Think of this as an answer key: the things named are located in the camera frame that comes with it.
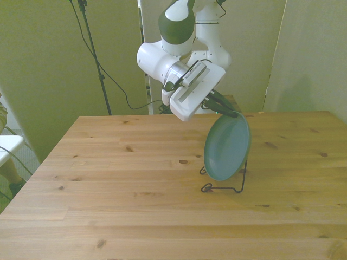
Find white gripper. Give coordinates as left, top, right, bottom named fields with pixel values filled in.
left=169, top=61, right=240, bottom=122

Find teal round plate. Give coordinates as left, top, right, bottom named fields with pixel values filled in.
left=203, top=110, right=252, bottom=183

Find beige partition panel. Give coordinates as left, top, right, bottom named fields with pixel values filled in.
left=139, top=0, right=287, bottom=115

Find black tripod stand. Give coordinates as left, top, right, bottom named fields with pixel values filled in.
left=77, top=0, right=113, bottom=116

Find olive partition panel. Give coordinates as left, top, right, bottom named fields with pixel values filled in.
left=0, top=0, right=149, bottom=164

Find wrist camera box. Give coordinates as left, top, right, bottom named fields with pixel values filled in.
left=183, top=60, right=208, bottom=88

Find coiled dark cables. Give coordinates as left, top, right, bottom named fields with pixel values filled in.
left=158, top=102, right=172, bottom=115

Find black wire plate stand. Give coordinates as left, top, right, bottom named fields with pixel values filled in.
left=199, top=158, right=249, bottom=194

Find black tripod cable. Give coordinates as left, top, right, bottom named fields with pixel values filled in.
left=69, top=0, right=165, bottom=111

